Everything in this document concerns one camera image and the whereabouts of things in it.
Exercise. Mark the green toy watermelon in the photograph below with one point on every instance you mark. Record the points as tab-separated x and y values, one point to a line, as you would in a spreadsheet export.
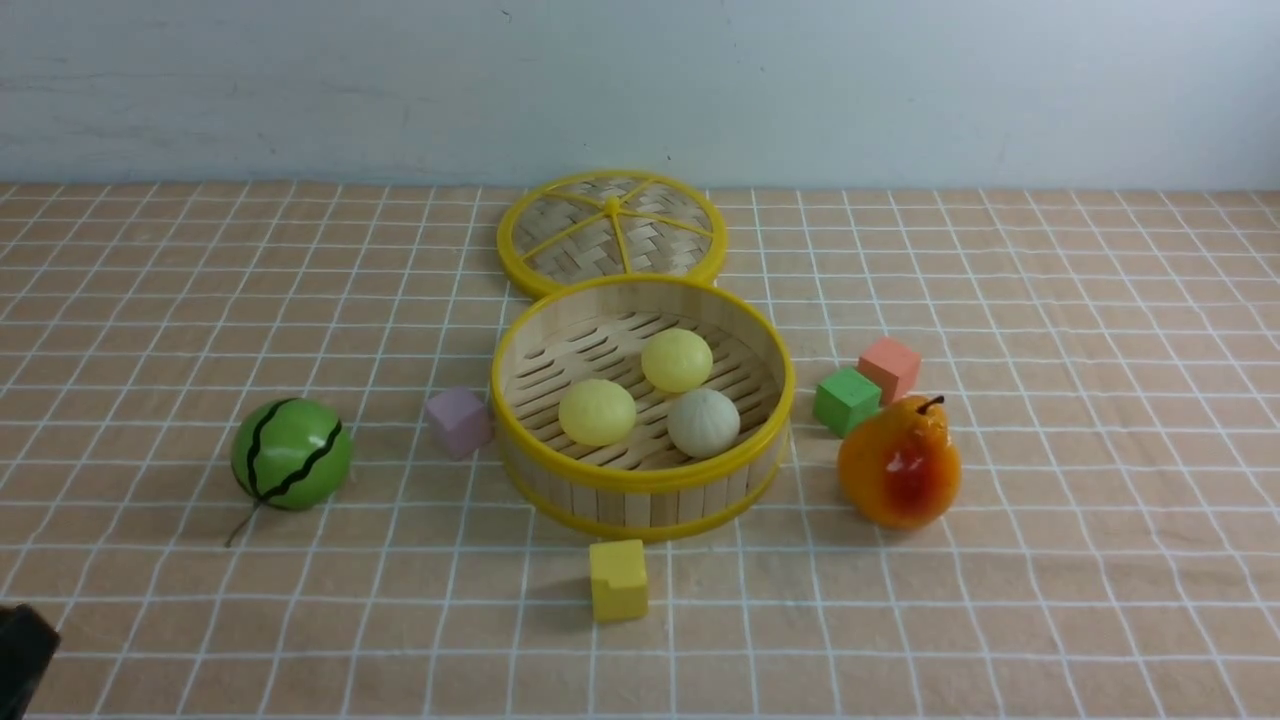
291	454

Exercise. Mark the yellow bamboo steamer tray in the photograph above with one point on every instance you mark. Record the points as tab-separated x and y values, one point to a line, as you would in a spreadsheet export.
642	487

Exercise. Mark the purple cube block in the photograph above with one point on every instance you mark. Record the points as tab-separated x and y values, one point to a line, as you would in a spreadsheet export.
459	421

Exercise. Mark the yellow woven steamer lid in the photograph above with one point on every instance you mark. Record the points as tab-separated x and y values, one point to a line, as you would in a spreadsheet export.
610	222

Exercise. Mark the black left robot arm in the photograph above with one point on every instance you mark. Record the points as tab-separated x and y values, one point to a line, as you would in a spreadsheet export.
28	643

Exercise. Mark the checkered orange tablecloth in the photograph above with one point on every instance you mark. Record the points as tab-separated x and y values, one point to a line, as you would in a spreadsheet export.
1109	366

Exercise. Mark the white bun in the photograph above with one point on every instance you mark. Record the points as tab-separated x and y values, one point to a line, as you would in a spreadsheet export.
703	423

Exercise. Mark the yellow cube block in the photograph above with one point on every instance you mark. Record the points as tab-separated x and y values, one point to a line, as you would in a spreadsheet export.
618	580

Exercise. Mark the green cube block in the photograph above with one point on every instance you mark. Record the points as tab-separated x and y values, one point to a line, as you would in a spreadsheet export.
845	399

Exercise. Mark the orange toy pear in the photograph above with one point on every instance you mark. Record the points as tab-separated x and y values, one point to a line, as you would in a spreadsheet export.
900	469

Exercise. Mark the small yellow bun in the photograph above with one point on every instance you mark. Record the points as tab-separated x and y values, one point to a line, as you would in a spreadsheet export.
677	360

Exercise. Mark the salmon cube block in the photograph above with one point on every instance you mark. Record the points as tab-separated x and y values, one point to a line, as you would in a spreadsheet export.
891	366

